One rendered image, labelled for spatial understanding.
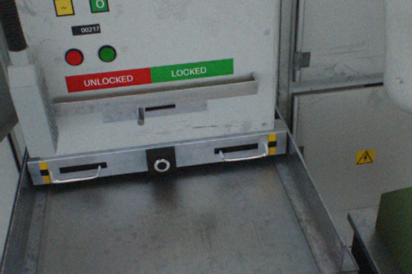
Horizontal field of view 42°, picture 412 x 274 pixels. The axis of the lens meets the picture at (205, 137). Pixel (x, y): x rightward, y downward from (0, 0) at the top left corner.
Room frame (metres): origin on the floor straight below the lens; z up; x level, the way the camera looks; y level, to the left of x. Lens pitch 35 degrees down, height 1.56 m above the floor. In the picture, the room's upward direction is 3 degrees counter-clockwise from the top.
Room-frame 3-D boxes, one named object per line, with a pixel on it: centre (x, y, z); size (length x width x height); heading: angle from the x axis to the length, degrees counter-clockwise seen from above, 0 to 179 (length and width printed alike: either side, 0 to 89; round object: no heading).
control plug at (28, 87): (0.81, 0.30, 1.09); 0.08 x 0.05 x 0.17; 6
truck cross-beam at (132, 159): (0.92, 0.10, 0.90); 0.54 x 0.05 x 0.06; 96
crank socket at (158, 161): (0.88, 0.09, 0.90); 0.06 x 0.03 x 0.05; 96
